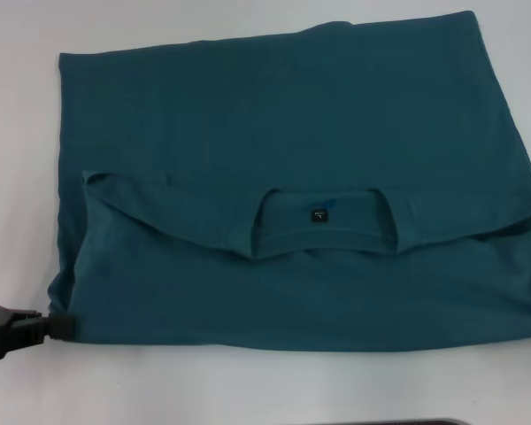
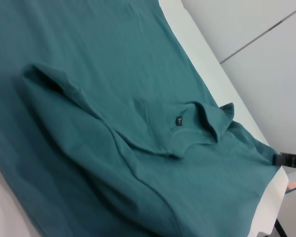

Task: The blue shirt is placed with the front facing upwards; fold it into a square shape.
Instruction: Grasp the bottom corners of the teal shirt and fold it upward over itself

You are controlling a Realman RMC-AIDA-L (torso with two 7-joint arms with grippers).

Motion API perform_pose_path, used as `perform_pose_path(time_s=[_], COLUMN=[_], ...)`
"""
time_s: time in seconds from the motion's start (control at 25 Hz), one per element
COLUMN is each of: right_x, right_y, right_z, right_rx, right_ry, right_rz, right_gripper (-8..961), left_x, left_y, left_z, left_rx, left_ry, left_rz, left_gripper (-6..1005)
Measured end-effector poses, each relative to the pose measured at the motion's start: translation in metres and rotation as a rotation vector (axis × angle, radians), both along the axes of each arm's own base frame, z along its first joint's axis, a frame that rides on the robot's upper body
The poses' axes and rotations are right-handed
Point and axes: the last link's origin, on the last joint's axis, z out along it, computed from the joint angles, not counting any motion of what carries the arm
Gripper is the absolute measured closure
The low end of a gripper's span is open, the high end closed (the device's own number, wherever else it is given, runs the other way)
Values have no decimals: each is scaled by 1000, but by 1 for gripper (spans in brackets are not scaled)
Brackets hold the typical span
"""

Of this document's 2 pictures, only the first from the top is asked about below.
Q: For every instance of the teal T-shirt with FREE print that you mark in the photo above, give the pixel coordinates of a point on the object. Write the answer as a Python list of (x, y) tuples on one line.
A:
[(292, 133)]

